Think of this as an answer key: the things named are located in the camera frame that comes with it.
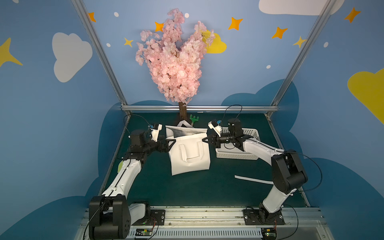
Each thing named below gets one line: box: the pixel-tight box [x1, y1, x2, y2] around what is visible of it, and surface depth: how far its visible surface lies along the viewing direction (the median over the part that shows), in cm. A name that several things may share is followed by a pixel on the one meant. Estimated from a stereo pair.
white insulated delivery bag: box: [165, 120, 211, 176], surface depth 84 cm
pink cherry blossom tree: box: [135, 8, 215, 120], surface depth 72 cm
